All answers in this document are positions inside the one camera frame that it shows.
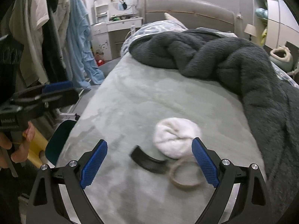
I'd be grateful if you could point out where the blue patterned duvet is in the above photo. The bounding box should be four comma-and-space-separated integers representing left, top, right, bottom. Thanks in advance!
121, 20, 299, 87

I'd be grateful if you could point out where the yellow plastic object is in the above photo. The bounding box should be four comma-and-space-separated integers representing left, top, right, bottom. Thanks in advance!
22, 132, 50, 167

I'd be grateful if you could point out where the dark grey fleece blanket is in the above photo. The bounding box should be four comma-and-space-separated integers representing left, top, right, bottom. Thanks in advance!
129, 28, 299, 224

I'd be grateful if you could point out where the black curved plastic piece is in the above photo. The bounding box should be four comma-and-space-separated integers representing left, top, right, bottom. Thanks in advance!
130, 145, 169, 174

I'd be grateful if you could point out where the cream fluffy garment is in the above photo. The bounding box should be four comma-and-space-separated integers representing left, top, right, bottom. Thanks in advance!
51, 0, 71, 59

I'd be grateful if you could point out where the pale grey pillow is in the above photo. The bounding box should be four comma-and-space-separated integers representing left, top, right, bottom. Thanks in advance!
164, 12, 185, 26

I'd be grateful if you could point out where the light blue bathrobe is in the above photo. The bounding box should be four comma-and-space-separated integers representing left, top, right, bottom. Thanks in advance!
66, 0, 105, 90

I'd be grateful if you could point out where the bedside table lamp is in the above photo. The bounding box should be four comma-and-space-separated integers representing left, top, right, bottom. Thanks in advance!
244, 24, 256, 42

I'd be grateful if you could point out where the light blue plush bundle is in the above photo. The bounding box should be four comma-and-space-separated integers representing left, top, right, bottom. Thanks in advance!
255, 8, 269, 19

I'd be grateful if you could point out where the white clothes rack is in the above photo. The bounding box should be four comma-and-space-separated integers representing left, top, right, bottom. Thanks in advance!
57, 87, 85, 122

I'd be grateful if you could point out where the black hanging garment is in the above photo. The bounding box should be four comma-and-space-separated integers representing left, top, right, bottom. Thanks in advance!
42, 10, 71, 84

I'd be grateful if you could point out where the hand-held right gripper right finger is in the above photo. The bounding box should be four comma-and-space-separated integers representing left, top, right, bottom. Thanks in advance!
192, 137, 272, 224

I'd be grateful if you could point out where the grey floor cushion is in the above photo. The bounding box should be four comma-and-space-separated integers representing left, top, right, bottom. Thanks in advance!
99, 59, 120, 75

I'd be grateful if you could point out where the black and white chair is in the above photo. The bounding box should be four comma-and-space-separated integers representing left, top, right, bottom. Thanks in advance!
285, 41, 299, 75

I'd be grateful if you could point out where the white t-shirt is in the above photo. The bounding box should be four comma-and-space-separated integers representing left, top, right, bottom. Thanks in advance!
29, 0, 51, 80

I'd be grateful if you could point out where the olive grey jacket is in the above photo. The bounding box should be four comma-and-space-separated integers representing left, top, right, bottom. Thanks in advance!
8, 0, 35, 87

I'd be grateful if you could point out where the dark teal trash bin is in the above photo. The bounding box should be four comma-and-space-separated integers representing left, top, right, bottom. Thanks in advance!
45, 120, 77, 166

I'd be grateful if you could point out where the white cloth wad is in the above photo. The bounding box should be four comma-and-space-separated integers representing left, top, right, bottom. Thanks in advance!
153, 119, 202, 158

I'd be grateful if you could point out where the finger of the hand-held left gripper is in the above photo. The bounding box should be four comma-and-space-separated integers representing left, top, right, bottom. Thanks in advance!
23, 89, 79, 113
14, 81, 73, 101

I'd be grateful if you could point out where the person's left hand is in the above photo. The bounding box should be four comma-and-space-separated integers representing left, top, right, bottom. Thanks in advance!
0, 122, 36, 168

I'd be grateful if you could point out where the light grey bed blanket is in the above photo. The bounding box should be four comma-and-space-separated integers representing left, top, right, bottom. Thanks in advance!
56, 52, 267, 224

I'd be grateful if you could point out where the white vanity desk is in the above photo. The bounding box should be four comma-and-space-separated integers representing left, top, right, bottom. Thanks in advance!
90, 0, 143, 62

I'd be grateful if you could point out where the small glass vanity lamp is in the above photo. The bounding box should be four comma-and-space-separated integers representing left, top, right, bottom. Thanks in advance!
128, 0, 138, 14

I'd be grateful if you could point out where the white sliding door wardrobe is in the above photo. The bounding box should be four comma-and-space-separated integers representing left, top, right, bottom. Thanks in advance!
252, 0, 297, 49

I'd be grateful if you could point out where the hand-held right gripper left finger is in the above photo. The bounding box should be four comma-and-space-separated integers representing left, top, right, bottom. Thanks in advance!
27, 139, 108, 224

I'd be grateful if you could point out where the brown tape roll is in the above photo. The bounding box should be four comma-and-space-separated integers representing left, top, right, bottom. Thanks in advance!
169, 157, 206, 187

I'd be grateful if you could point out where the grey upholstered bed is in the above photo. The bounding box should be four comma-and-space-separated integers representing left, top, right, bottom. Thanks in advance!
56, 0, 299, 224

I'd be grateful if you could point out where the green and cream cat bed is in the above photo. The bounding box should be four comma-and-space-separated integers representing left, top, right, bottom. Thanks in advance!
269, 45, 293, 71

